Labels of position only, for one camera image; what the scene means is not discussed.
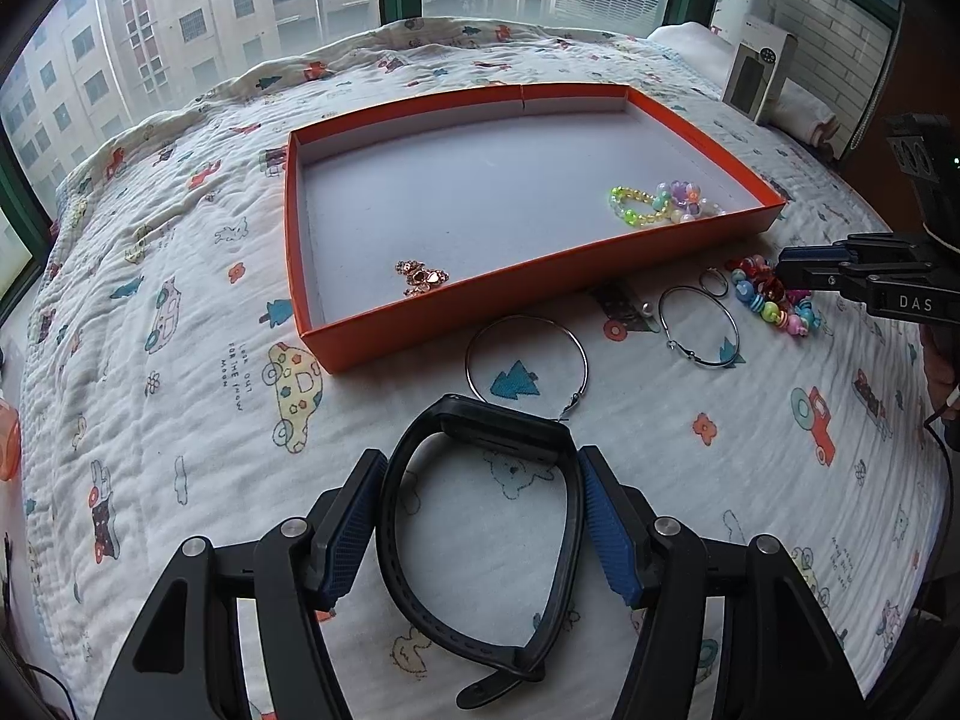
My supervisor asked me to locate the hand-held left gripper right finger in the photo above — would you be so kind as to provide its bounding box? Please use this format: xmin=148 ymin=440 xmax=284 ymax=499
xmin=576 ymin=446 xmax=875 ymax=720

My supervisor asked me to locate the white printed cartoon blanket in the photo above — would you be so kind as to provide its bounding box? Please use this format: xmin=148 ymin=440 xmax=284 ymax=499
xmin=0 ymin=15 xmax=960 ymax=720

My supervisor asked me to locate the folded white towel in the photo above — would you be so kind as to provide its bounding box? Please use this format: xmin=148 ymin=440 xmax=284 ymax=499
xmin=649 ymin=21 xmax=837 ymax=147

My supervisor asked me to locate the rose gold charm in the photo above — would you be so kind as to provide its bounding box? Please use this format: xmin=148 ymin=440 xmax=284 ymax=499
xmin=396 ymin=259 xmax=449 ymax=298

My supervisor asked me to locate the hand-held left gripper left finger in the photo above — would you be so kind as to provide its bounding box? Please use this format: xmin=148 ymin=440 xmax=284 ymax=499
xmin=94 ymin=448 xmax=389 ymax=720

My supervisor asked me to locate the pastel bead bracelet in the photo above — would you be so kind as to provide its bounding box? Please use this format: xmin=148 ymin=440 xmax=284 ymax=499
xmin=607 ymin=180 xmax=727 ymax=227

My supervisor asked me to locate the colourful striped bead bracelet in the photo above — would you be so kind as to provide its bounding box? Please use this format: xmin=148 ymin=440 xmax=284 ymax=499
xmin=724 ymin=255 xmax=818 ymax=338

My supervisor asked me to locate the orange water bottle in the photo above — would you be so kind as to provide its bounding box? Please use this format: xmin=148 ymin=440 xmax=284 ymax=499
xmin=0 ymin=401 xmax=21 ymax=482

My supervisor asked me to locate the orange cardboard tray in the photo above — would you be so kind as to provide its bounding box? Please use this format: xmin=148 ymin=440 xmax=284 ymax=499
xmin=283 ymin=84 xmax=788 ymax=374

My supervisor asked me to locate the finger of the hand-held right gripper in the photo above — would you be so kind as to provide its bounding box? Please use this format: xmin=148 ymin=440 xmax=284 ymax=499
xmin=776 ymin=244 xmax=875 ymax=295
xmin=838 ymin=232 xmax=942 ymax=275

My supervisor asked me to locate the white grey product box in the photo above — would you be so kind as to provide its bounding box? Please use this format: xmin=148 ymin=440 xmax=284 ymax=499
xmin=721 ymin=13 xmax=799 ymax=125

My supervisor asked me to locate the black fitness wrist band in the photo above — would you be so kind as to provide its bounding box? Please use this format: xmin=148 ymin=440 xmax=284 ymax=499
xmin=375 ymin=394 xmax=586 ymax=710

